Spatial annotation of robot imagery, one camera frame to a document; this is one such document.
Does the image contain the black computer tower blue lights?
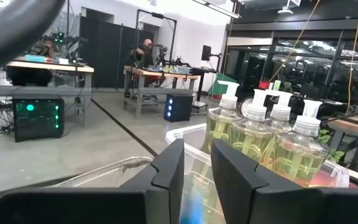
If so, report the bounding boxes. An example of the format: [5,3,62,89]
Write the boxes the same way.
[163,92,195,123]

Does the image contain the small green potted plant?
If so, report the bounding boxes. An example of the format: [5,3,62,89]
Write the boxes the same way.
[318,128,347,164]

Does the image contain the black desk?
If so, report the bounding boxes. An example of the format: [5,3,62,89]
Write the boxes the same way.
[191,67,219,102]

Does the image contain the green panel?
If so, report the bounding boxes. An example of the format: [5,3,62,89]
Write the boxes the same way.
[208,72,238,96]

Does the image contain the large clear plastic bin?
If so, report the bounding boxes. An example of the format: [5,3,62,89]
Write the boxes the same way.
[165,123,351,224]

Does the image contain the yellow hanging cable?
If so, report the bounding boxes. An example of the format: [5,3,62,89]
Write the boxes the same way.
[268,0,321,82]
[346,0,358,108]

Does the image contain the person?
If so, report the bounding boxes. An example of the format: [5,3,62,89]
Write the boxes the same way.
[29,37,57,58]
[128,38,155,68]

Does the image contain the black computer tower green lights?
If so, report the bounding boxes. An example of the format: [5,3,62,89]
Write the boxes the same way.
[12,95,65,143]

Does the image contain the small clear plastic bin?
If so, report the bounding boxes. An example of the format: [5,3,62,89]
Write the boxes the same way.
[50,155,155,189]

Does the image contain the black gantry frame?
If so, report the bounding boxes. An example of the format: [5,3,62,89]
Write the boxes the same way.
[134,8,178,65]

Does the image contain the black monitor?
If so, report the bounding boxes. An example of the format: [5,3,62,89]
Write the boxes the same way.
[201,44,213,62]

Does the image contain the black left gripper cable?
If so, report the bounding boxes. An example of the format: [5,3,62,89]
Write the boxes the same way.
[0,0,65,78]

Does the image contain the black partition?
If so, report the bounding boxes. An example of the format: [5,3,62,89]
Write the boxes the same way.
[78,15,155,90]

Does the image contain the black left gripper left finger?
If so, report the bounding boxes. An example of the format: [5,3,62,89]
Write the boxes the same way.
[119,138,186,224]

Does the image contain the white linear ceiling lamp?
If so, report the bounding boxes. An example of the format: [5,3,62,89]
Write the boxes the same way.
[191,0,242,19]

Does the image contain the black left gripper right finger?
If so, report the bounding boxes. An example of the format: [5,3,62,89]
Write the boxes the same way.
[211,138,292,224]

